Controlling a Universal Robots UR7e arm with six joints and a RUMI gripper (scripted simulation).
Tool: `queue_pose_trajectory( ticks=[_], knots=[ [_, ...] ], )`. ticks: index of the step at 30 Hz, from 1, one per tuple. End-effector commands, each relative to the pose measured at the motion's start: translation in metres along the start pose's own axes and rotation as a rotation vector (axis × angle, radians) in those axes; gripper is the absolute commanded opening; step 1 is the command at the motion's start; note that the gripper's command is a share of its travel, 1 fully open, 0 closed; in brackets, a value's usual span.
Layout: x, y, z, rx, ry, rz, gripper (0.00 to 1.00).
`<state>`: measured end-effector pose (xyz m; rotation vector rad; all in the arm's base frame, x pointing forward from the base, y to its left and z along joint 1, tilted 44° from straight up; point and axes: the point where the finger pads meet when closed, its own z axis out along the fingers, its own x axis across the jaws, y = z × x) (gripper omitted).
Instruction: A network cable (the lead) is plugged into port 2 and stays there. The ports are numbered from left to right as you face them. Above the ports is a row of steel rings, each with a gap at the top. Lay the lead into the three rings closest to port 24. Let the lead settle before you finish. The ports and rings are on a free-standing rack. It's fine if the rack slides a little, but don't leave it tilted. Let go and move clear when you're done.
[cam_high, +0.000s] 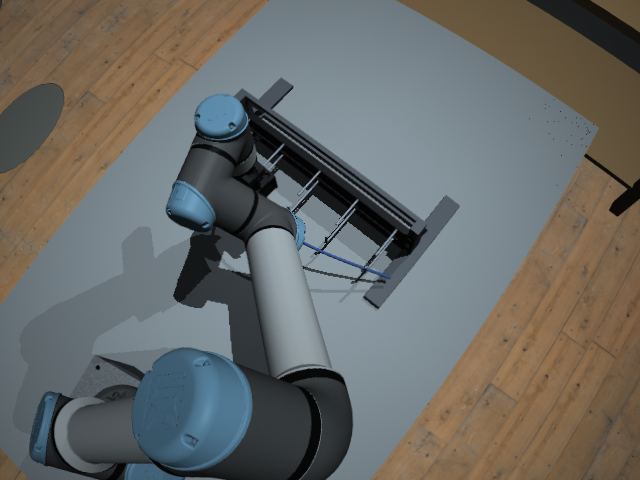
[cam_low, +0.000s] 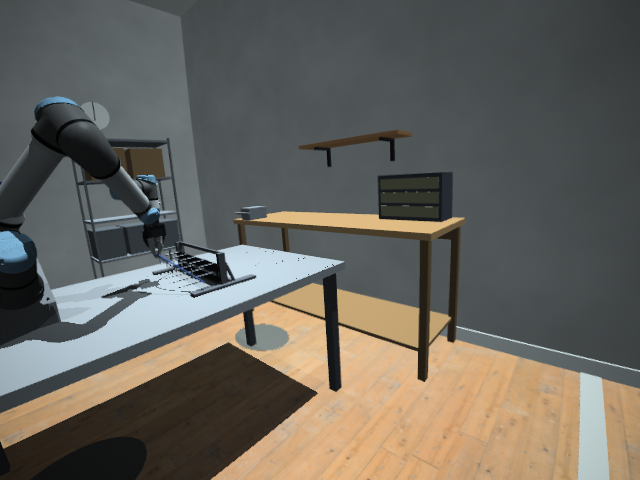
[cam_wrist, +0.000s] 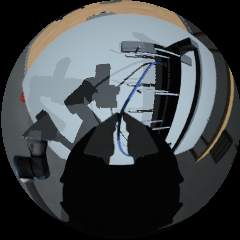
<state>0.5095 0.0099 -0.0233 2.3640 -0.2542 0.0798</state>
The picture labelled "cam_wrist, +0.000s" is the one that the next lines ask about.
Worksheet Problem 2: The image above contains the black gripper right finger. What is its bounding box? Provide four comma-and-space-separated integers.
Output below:
123, 112, 184, 184

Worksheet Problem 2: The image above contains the black network patch panel rack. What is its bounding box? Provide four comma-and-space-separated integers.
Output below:
122, 37, 203, 153

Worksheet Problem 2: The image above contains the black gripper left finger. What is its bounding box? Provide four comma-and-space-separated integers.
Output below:
60, 112, 119, 184

